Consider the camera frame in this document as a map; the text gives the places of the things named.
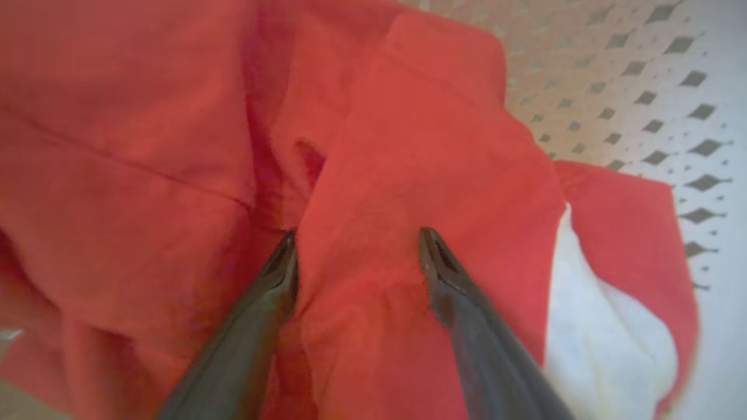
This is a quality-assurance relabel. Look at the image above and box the red clothing item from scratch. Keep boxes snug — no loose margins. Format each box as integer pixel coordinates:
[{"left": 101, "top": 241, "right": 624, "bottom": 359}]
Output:
[{"left": 0, "top": 0, "right": 700, "bottom": 420}]

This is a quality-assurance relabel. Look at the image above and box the white clothing item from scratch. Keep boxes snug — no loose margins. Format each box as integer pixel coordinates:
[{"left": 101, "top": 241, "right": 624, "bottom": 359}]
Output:
[{"left": 544, "top": 203, "right": 679, "bottom": 420}]

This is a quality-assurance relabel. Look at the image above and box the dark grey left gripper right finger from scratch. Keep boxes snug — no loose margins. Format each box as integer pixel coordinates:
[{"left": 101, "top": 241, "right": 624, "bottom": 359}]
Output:
[{"left": 417, "top": 227, "right": 576, "bottom": 420}]

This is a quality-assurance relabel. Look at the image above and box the cream perforated laundry basket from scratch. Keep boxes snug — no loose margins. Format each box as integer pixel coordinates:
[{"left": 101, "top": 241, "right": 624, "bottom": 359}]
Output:
[{"left": 0, "top": 0, "right": 747, "bottom": 420}]

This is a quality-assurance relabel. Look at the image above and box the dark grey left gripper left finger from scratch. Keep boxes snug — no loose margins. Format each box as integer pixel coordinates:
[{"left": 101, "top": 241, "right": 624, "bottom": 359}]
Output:
[{"left": 156, "top": 229, "right": 300, "bottom": 420}]

